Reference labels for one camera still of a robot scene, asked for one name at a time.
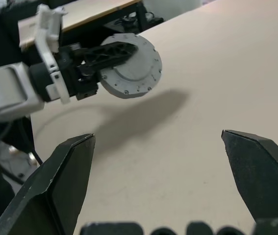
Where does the tangle of black cables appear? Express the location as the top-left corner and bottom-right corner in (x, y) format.
(118, 9), (166, 34)

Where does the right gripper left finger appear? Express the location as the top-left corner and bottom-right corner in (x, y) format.
(0, 133), (97, 235)

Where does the light wooden side table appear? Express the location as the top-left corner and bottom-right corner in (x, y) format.
(18, 0), (143, 47)

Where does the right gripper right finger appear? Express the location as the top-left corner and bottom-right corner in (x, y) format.
(221, 129), (278, 222)

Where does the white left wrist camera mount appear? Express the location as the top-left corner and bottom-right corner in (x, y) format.
(34, 3), (71, 105)

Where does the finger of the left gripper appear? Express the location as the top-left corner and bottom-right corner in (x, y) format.
(79, 41), (140, 73)

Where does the grey round motor cover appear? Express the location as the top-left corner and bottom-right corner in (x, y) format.
(96, 32), (163, 95)

